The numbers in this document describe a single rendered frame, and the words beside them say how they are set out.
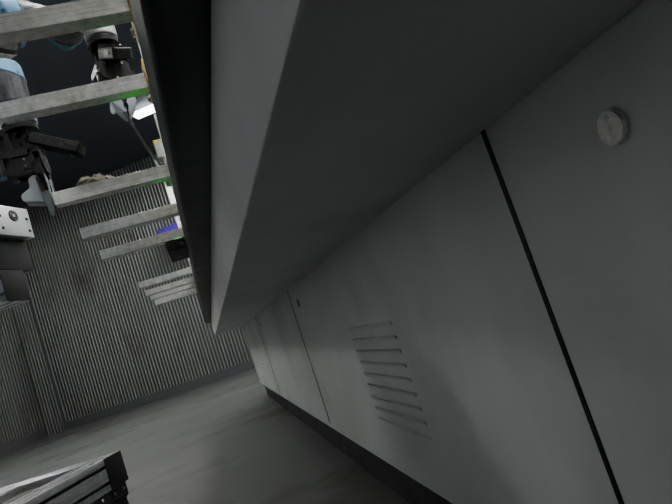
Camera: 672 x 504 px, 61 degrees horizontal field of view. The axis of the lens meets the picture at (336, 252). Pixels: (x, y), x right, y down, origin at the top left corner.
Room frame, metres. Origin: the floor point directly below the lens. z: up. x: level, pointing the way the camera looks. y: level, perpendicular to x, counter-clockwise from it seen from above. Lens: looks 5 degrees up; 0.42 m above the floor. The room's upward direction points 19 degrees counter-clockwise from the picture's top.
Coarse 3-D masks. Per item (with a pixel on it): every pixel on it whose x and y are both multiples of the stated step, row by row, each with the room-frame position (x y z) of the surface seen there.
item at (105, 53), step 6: (102, 48) 1.26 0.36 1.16; (108, 48) 1.23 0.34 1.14; (114, 48) 1.21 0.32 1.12; (120, 48) 1.21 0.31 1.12; (126, 48) 1.22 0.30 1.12; (102, 54) 1.27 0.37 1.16; (108, 54) 1.24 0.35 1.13; (114, 54) 1.21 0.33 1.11; (120, 54) 1.22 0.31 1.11; (126, 54) 1.22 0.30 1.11; (132, 54) 1.24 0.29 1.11; (120, 60) 1.23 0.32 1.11; (126, 60) 1.24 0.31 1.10
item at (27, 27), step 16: (80, 0) 0.78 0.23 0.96; (96, 0) 0.78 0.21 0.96; (112, 0) 0.79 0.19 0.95; (0, 16) 0.75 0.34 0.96; (16, 16) 0.76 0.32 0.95; (32, 16) 0.76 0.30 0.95; (48, 16) 0.77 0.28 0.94; (64, 16) 0.77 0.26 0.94; (80, 16) 0.78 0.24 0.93; (96, 16) 0.78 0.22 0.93; (112, 16) 0.79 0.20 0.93; (128, 16) 0.81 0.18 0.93; (0, 32) 0.75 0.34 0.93; (16, 32) 0.76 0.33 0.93; (32, 32) 0.77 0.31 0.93; (48, 32) 0.78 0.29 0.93; (64, 32) 0.79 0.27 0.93
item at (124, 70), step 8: (88, 40) 1.28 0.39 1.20; (96, 40) 1.27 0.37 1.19; (104, 40) 1.28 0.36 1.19; (112, 40) 1.29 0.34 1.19; (88, 48) 1.29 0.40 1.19; (96, 48) 1.30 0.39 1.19; (96, 56) 1.32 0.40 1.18; (96, 64) 1.28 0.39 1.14; (104, 64) 1.27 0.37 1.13; (112, 64) 1.28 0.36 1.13; (120, 64) 1.29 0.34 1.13; (128, 64) 1.30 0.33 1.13; (104, 72) 1.27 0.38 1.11; (112, 72) 1.28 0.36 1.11; (120, 72) 1.29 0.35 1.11; (128, 72) 1.30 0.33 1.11; (96, 80) 1.32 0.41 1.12
